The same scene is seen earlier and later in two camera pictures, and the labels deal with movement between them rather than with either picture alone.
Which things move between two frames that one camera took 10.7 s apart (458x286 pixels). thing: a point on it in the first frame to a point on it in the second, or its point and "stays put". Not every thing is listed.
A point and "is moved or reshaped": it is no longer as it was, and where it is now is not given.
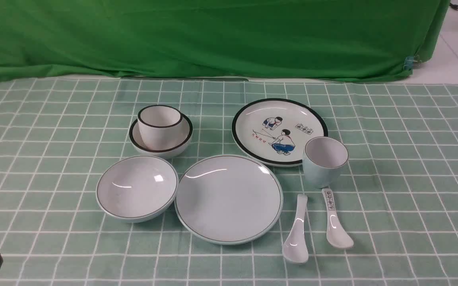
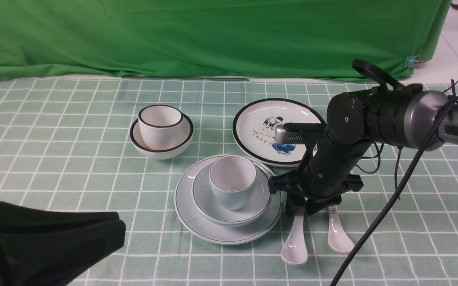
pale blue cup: [323, 157] is moved or reshaped
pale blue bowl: [137, 189] to [208, 209]
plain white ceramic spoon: [295, 250] stays put
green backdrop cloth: [317, 40] stays put
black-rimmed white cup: [160, 126] stays put
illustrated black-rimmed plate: [275, 131] stays put
